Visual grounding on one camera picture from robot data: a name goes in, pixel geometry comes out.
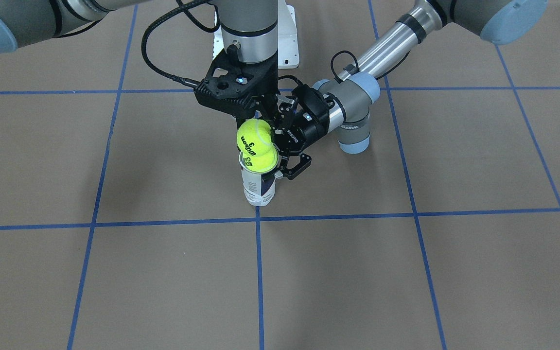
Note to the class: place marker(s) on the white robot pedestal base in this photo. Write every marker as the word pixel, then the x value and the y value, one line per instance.
pixel 280 34

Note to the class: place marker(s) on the yellow Roland Garros tennis ball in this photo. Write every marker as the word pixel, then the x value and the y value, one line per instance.
pixel 260 164

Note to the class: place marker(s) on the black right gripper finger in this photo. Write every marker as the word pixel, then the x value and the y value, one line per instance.
pixel 280 112

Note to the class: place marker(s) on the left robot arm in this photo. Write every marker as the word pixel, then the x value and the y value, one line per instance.
pixel 342 105

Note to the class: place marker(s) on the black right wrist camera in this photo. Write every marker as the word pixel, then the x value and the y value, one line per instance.
pixel 224 88

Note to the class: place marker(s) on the yellow Wilson tennis ball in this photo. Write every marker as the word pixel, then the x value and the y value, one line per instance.
pixel 253 137

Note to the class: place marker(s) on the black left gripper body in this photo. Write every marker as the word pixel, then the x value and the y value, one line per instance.
pixel 298 132

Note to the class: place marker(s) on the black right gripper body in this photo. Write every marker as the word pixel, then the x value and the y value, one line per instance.
pixel 270 108

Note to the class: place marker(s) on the white tennis ball can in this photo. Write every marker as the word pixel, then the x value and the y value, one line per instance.
pixel 259 189

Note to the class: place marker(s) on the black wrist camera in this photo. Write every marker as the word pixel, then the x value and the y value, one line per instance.
pixel 224 88
pixel 310 101

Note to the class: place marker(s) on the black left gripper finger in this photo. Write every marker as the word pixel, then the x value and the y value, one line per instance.
pixel 291 167

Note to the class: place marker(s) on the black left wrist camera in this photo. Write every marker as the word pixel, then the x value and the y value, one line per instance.
pixel 310 101

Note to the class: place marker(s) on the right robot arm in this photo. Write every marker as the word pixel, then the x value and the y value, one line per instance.
pixel 27 22

